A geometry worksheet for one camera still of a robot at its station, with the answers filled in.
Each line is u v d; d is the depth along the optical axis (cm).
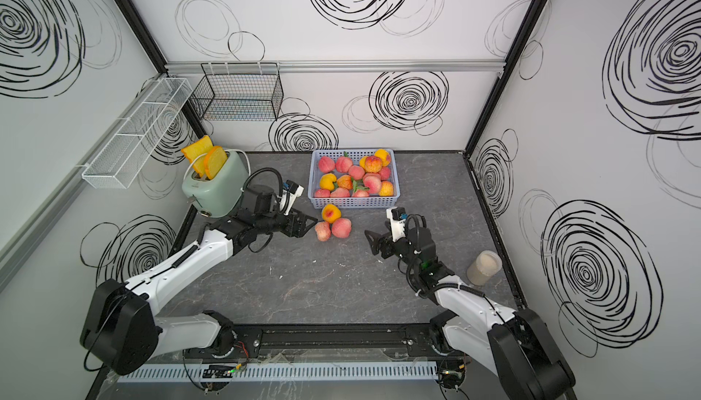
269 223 68
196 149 92
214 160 91
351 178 105
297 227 72
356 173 107
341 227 91
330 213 94
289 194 70
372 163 102
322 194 100
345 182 102
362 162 110
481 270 78
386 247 73
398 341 75
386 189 100
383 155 107
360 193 99
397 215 71
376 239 73
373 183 98
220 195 91
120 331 40
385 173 107
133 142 77
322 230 91
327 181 105
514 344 42
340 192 99
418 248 62
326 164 108
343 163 108
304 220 73
